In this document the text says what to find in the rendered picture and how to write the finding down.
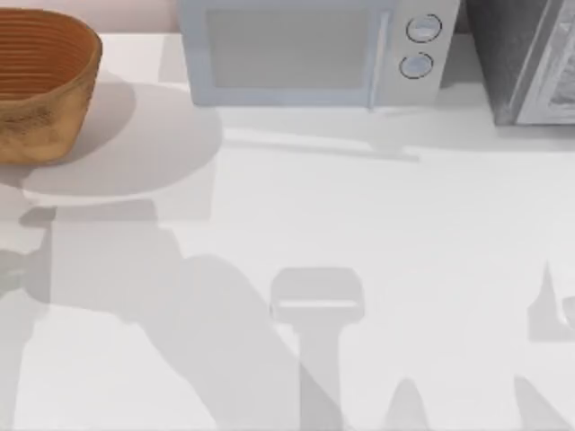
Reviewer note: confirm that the pale microwave oven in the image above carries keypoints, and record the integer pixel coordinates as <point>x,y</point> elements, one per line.
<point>418,92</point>

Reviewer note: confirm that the microwave door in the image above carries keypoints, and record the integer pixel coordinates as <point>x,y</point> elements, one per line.
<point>287,45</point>

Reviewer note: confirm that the brown woven basket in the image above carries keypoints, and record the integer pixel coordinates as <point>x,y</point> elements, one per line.
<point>49,112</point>

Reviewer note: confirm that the round microwave knob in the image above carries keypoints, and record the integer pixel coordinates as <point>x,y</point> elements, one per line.
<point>416,65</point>
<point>423,28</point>

